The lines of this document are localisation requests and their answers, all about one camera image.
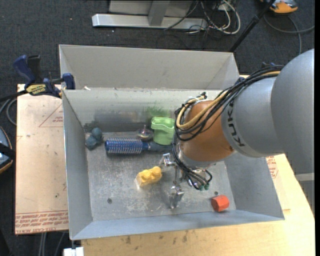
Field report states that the grey metal bin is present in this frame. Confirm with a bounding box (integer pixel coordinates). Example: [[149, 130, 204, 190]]
[[59, 44, 285, 241]]

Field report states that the green plastic cup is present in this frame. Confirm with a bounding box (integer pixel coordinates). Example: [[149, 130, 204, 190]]
[[150, 116, 176, 146]]

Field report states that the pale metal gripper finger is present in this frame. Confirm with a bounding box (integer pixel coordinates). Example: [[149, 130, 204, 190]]
[[169, 184, 185, 210], [158, 152, 176, 175]]

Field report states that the red-orange faceted block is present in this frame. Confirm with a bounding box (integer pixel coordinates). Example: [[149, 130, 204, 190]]
[[210, 194, 231, 213]]

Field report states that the yellow toy building block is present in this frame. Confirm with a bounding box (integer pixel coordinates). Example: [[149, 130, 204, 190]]
[[135, 165, 163, 189]]

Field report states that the brown cardboard board, red print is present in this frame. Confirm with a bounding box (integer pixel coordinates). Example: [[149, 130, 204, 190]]
[[14, 83, 280, 236]]

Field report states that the blue round hair brush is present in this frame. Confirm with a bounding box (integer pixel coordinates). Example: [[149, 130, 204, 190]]
[[104, 137, 174, 156]]

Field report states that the dark teal toy animal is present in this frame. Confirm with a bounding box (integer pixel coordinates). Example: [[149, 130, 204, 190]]
[[84, 127, 104, 151]]

